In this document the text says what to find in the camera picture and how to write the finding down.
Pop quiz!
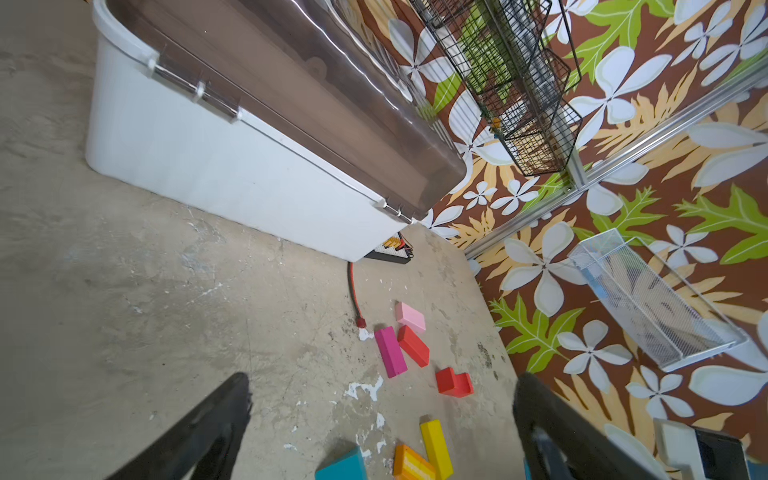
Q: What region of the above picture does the magenta rectangular block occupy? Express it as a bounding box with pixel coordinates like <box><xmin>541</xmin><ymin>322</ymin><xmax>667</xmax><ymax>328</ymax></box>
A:
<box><xmin>374</xmin><ymin>327</ymin><xmax>408</xmax><ymax>378</ymax></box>

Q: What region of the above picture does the red rectangular block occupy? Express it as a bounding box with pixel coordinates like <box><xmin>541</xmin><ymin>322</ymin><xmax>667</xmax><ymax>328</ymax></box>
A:
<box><xmin>397</xmin><ymin>325</ymin><xmax>430</xmax><ymax>368</ymax></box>

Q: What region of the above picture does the light pink block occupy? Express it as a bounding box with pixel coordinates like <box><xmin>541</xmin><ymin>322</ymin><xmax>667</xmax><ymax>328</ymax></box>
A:
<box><xmin>395</xmin><ymin>302</ymin><xmax>426</xmax><ymax>333</ymax></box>

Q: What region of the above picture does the red black cable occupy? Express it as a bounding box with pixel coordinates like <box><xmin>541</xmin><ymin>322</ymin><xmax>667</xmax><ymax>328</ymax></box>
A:
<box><xmin>346</xmin><ymin>261</ymin><xmax>368</xmax><ymax>330</ymax></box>

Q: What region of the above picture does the orange supermarket block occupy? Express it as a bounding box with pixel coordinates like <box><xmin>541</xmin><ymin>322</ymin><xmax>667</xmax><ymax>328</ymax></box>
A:
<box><xmin>393</xmin><ymin>444</ymin><xmax>437</xmax><ymax>480</ymax></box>

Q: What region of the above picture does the white wire basket right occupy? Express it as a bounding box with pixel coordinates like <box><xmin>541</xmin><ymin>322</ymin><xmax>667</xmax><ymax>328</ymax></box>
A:
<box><xmin>568</xmin><ymin>229</ymin><xmax>747</xmax><ymax>373</ymax></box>

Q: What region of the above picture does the teal arch block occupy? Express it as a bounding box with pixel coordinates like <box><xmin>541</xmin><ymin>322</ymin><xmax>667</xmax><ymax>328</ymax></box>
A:
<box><xmin>315</xmin><ymin>447</ymin><xmax>368</xmax><ymax>480</ymax></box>

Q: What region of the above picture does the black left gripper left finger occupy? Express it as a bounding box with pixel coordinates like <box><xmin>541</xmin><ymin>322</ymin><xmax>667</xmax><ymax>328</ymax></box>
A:
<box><xmin>110</xmin><ymin>372</ymin><xmax>252</xmax><ymax>479</ymax></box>

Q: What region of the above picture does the yellow rectangular block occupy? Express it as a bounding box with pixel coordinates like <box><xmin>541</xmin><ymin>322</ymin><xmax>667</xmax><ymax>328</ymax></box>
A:
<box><xmin>420</xmin><ymin>420</ymin><xmax>454</xmax><ymax>480</ymax></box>

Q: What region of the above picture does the black wire basket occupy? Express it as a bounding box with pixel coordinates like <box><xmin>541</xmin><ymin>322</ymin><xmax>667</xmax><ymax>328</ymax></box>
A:
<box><xmin>412</xmin><ymin>1</ymin><xmax>582</xmax><ymax>176</ymax></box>

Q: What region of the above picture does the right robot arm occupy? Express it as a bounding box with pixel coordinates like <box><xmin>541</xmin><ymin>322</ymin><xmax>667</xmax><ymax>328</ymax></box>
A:
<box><xmin>513</xmin><ymin>373</ymin><xmax>750</xmax><ymax>479</ymax></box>

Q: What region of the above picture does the white box brown lid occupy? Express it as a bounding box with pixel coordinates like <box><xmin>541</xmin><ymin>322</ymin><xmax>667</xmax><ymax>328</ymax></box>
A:
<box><xmin>85</xmin><ymin>1</ymin><xmax>467</xmax><ymax>262</ymax></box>

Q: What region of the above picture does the red notched block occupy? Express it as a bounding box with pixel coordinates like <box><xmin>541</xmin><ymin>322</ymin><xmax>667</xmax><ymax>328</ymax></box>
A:
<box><xmin>435</xmin><ymin>367</ymin><xmax>474</xmax><ymax>398</ymax></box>

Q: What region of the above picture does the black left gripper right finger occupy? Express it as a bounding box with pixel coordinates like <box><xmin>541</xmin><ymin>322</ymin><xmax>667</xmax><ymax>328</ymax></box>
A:
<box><xmin>513</xmin><ymin>373</ymin><xmax>654</xmax><ymax>479</ymax></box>

